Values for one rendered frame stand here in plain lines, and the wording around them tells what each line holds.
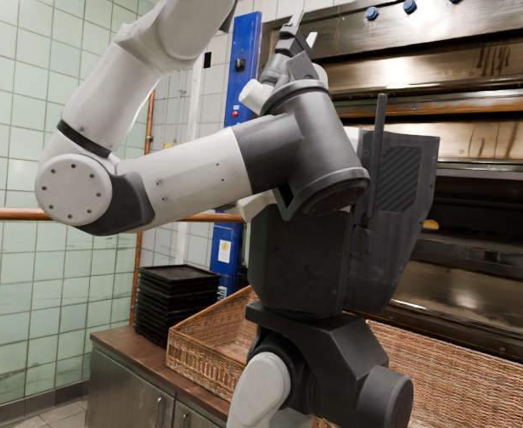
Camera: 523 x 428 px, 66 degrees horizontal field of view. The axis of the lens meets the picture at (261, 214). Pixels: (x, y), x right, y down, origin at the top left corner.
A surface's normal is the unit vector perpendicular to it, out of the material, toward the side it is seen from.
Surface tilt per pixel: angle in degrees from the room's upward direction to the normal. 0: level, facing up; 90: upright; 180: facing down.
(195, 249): 90
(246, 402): 90
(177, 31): 114
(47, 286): 90
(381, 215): 90
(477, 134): 70
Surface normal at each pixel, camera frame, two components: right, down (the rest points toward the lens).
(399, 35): -0.63, -0.03
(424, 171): -0.16, 0.04
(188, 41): 0.60, 0.50
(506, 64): -0.56, -0.36
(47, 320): 0.77, 0.11
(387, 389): -0.32, -0.77
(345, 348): 0.62, -0.62
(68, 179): 0.14, 0.20
